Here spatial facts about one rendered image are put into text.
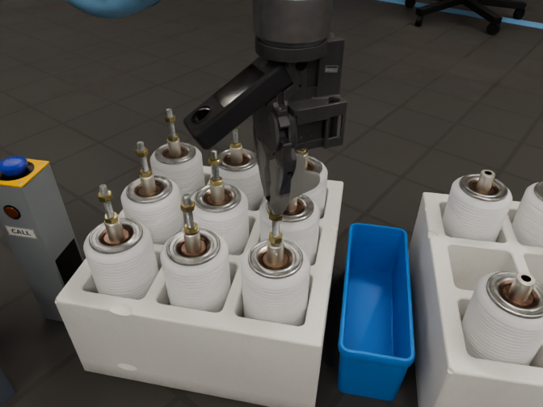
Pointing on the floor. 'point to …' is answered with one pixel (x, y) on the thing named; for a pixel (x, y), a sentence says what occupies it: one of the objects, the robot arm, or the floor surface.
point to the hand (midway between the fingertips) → (271, 203)
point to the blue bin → (376, 312)
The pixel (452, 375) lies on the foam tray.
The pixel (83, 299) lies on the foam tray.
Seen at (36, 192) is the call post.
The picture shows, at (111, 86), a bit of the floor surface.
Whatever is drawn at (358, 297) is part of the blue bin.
